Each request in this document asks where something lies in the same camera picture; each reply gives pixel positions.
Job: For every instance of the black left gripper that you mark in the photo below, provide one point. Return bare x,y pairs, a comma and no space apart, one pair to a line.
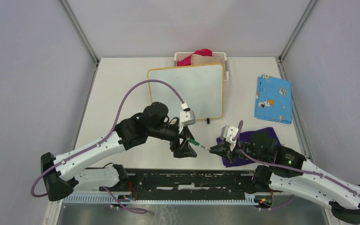
184,150

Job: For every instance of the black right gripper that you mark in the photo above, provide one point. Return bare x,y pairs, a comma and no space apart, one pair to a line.
228,151

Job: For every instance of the green whiteboard marker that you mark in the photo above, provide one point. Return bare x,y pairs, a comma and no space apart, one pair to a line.
195,143

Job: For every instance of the yellow-framed whiteboard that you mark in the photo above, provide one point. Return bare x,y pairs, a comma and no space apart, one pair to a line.
201,87

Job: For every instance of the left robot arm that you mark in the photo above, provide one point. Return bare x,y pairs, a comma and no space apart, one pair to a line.
65,173

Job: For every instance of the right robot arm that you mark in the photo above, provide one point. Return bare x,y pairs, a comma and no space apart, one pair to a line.
283,169

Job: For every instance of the purple folded cloth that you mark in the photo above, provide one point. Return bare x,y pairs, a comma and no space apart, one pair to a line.
266,134

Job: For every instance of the blue space-print cloth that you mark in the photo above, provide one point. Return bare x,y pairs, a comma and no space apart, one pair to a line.
273,100

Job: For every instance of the pink folded cloth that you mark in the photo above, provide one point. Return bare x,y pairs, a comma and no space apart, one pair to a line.
187,61

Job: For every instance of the beige folded cloth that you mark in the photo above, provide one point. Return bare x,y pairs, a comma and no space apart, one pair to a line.
202,60

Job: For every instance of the white perforated plastic basket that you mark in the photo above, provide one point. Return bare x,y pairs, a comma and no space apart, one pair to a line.
181,55

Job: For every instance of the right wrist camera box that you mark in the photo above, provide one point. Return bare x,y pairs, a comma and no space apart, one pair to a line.
229,134

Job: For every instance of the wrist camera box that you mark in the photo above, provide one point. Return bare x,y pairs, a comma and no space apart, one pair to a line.
187,118
229,134

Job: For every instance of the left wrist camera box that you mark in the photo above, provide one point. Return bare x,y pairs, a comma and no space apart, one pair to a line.
187,118

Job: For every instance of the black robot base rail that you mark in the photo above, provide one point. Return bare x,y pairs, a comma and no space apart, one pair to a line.
170,184

